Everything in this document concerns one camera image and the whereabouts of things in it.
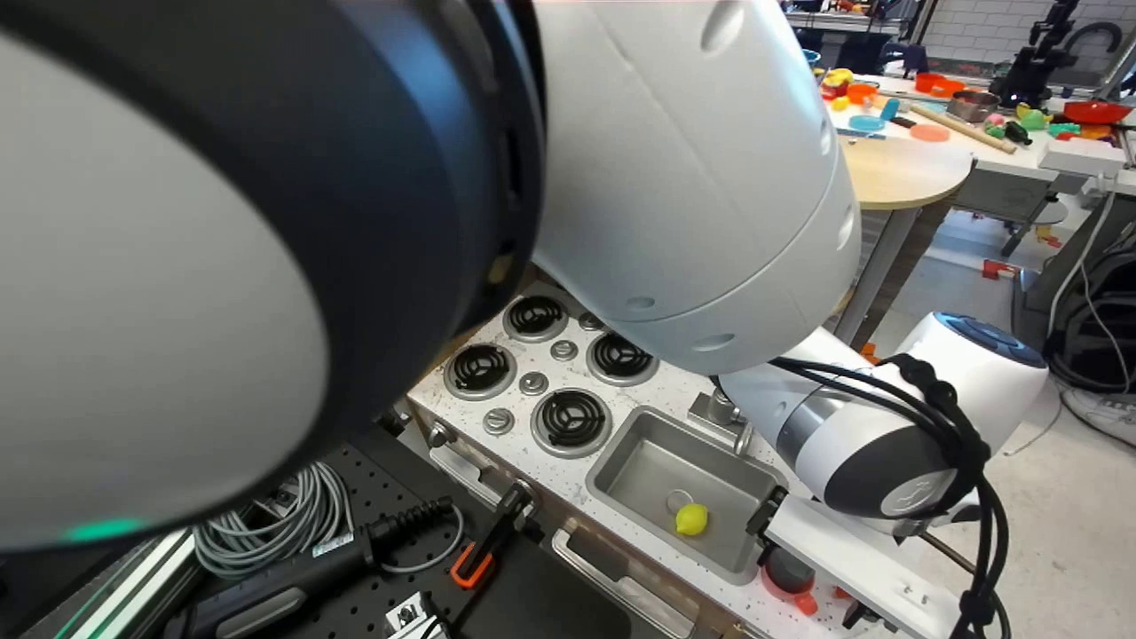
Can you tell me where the back left stove burner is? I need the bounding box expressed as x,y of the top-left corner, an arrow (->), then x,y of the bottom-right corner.
506,296 -> 570,345

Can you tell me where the grey coiled cable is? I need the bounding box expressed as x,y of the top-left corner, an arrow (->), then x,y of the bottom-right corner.
190,459 -> 359,582

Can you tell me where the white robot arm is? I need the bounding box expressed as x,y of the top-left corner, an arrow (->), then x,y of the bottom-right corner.
0,0 -> 866,558

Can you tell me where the black orange clamp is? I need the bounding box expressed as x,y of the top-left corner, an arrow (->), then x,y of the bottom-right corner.
448,483 -> 534,592

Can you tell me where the grey toy sink basin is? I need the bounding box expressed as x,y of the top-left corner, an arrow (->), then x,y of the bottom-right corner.
590,407 -> 786,585

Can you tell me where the round wooden table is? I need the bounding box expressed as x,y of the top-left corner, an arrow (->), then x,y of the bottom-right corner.
841,135 -> 973,208

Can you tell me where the stove burner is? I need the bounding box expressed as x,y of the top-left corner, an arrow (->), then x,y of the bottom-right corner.
445,345 -> 514,401
506,296 -> 570,345
590,335 -> 656,388
531,388 -> 614,459

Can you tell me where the front left stove burner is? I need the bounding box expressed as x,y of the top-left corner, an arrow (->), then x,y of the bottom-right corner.
445,345 -> 514,401

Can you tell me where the small grey stove knob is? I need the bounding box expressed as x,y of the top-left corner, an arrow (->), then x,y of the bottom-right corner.
520,373 -> 552,399

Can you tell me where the back right stove burner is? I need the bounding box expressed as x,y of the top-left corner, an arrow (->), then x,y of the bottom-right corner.
590,335 -> 656,388

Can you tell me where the red toy cup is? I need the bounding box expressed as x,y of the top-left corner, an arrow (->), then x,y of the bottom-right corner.
759,568 -> 823,623

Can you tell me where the grey toy faucet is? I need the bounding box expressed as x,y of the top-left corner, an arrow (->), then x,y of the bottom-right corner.
689,388 -> 753,456

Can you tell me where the front right stove burner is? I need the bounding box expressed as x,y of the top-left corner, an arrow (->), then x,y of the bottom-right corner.
531,388 -> 614,459

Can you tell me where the yellow toy lemon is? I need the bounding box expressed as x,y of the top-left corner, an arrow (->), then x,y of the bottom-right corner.
670,501 -> 712,540

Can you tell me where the black cable bundle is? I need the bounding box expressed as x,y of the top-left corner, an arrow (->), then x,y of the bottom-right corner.
767,353 -> 1015,639

